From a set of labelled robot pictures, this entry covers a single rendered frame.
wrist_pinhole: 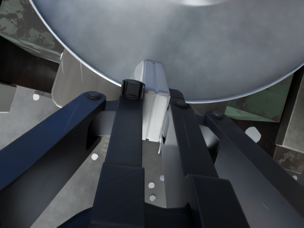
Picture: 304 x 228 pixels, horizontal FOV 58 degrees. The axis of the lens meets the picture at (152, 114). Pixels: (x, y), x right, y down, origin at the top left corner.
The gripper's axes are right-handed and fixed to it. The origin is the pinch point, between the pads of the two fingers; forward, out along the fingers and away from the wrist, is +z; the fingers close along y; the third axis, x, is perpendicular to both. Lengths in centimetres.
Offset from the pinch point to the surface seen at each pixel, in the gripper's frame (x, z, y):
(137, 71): 0.2, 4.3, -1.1
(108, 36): 2.3, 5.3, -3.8
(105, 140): -38, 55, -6
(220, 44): 3.2, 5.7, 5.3
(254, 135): -8.8, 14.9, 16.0
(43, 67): -14, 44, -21
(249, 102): -5.1, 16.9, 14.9
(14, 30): -1.5, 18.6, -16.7
